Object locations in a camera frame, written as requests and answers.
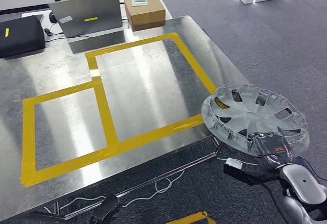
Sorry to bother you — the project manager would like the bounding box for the stainless steel workbench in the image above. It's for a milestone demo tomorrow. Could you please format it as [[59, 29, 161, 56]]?
[[0, 15, 250, 224]]

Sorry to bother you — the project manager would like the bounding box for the black zip case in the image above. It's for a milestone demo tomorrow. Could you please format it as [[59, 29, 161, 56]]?
[[0, 15, 46, 60]]

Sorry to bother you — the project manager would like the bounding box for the white floor cable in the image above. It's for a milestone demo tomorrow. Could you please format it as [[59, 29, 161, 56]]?
[[43, 169, 187, 215]]

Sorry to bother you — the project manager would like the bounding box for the white desk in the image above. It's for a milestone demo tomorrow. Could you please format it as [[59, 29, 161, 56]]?
[[21, 0, 174, 44]]

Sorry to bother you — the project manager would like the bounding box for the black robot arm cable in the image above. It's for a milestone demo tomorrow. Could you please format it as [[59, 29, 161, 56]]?
[[298, 156, 327, 183]]

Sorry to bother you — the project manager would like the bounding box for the grey plastic wheel cover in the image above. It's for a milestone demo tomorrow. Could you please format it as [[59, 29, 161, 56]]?
[[201, 84, 310, 158]]

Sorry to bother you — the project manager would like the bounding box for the brown cardboard box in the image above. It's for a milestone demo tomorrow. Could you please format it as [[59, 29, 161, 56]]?
[[123, 0, 166, 33]]

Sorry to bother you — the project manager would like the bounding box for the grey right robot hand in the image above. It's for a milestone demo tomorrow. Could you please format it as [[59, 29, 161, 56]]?
[[251, 131, 297, 175]]

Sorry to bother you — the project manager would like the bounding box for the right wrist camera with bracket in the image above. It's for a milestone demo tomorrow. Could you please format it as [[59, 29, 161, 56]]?
[[223, 157, 281, 187]]

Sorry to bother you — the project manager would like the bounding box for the silver laptop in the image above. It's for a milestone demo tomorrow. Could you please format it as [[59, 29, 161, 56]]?
[[49, 0, 123, 39]]

